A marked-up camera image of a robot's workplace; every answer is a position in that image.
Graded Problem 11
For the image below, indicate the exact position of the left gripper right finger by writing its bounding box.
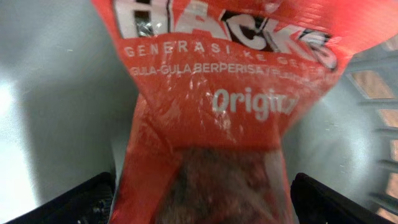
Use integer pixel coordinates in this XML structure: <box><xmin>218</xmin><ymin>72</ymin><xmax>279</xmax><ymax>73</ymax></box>
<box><xmin>290</xmin><ymin>173</ymin><xmax>386</xmax><ymax>224</ymax></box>

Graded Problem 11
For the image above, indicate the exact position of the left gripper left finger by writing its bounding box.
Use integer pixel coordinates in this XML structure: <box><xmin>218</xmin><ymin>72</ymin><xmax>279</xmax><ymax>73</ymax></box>
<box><xmin>7</xmin><ymin>172</ymin><xmax>114</xmax><ymax>224</ymax></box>

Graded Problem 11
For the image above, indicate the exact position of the red snack bag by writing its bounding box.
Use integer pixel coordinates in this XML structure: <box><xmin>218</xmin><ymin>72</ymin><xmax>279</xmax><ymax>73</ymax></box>
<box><xmin>93</xmin><ymin>0</ymin><xmax>397</xmax><ymax>224</ymax></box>

